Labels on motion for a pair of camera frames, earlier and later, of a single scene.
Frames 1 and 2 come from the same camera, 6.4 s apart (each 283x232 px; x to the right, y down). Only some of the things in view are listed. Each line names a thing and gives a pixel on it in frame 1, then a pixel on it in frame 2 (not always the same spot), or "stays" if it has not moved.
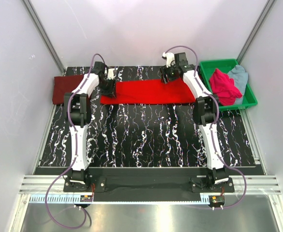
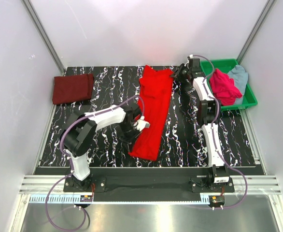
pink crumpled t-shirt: (224, 87) stays
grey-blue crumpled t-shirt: (240, 77) stays
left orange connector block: (84, 198) stays
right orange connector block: (216, 199) stays
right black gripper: (164, 70) → (176, 74)
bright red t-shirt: (151, 92) → (155, 89)
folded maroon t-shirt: (63, 84) stays
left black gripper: (111, 90) → (129, 140)
